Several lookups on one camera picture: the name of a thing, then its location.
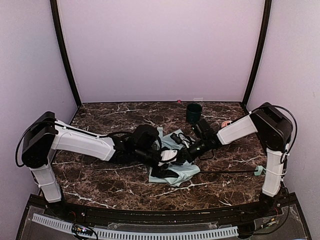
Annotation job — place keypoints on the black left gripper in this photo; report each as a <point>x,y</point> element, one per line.
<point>155,160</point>

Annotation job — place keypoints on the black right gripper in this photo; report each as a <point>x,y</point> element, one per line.
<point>187,153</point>

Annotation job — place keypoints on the mint green folding umbrella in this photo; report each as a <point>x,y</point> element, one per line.
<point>186,171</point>

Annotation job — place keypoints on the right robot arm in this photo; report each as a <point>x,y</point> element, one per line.
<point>277,134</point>

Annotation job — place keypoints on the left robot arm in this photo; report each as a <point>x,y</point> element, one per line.
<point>48,134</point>

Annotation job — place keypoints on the black cylindrical cup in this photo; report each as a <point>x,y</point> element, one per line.
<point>193,113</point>

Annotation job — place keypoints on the red white patterned bowl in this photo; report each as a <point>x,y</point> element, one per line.
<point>226,123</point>

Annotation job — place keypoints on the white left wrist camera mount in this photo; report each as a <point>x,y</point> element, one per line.
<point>168,156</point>

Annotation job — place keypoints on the black curved front rail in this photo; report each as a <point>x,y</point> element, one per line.
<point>240,214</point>

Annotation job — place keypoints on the grey slotted cable duct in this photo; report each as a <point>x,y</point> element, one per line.
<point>121,231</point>

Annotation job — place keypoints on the right black frame post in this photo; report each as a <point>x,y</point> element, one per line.
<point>258,53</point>

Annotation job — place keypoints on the black frame post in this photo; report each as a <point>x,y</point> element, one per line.
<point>258,53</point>
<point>63,51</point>

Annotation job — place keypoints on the left black frame post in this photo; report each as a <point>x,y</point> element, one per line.
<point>63,51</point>

